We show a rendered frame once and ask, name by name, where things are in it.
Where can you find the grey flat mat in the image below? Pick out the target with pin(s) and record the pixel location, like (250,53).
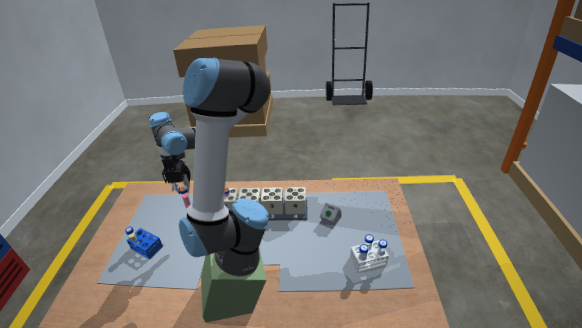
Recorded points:
(312,257)

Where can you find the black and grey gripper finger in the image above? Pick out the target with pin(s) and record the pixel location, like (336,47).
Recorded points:
(186,181)
(175,187)

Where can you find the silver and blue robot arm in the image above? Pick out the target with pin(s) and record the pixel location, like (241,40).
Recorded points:
(213,88)

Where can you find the white bucket adapter with holes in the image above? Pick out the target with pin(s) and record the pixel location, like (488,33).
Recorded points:
(271,200)
(253,194)
(295,200)
(230,200)

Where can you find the light grey tube rack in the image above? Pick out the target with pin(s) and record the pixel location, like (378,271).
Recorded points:
(369,261)

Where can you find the blue tube rack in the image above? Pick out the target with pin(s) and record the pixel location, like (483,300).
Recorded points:
(150,249)

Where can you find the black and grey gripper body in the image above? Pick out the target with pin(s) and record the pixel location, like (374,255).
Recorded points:
(174,174)

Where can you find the grey sloped desk with green button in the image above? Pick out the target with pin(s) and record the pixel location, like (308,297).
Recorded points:
(330,212)

